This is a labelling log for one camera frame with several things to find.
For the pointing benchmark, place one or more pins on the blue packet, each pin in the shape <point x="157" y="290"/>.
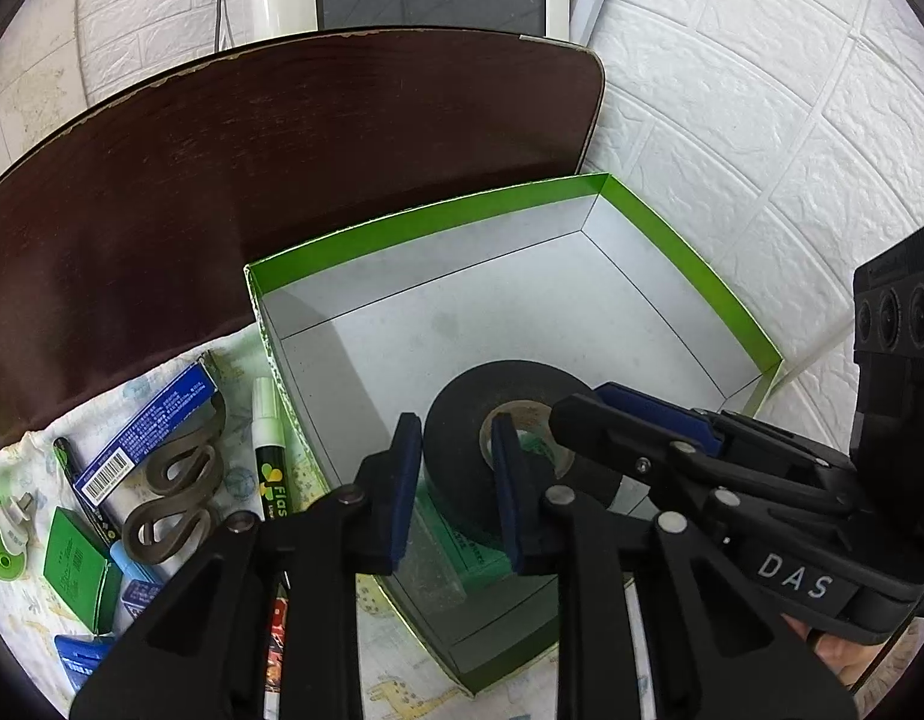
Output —
<point x="76" y="661"/>

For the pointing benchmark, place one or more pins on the blue cap marker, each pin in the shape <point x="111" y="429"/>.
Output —
<point x="136" y="564"/>

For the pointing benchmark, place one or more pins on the black pen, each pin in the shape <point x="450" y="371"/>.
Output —
<point x="76" y="476"/>

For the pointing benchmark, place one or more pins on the giraffe print cloth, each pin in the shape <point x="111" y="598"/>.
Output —
<point x="27" y="615"/>

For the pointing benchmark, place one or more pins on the person's right hand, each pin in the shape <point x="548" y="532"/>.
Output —
<point x="841" y="656"/>

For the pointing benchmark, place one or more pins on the green white correction tape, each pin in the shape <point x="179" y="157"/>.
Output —
<point x="1" y="536"/>

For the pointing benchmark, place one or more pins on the green flat packet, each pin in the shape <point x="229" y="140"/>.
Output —
<point x="466" y="549"/>

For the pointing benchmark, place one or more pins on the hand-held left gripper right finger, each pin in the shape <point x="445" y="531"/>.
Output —
<point x="508" y="499"/>

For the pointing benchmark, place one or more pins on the green cardboard box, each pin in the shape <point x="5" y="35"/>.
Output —
<point x="432" y="330"/>

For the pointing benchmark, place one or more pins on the blue carton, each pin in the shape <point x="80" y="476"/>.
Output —
<point x="143" y="431"/>

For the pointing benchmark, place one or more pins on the small green box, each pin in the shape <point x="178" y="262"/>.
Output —
<point x="76" y="562"/>

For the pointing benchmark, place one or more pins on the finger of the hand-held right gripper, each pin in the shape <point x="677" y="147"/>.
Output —
<point x="657" y="409"/>
<point x="619" y="439"/>

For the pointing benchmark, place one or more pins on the white cap marker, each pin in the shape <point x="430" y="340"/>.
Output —
<point x="271" y="480"/>

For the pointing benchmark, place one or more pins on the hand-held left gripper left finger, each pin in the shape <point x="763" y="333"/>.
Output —
<point x="406" y="499"/>

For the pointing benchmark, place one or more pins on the black tape roll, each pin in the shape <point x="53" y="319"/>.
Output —
<point x="454" y="457"/>

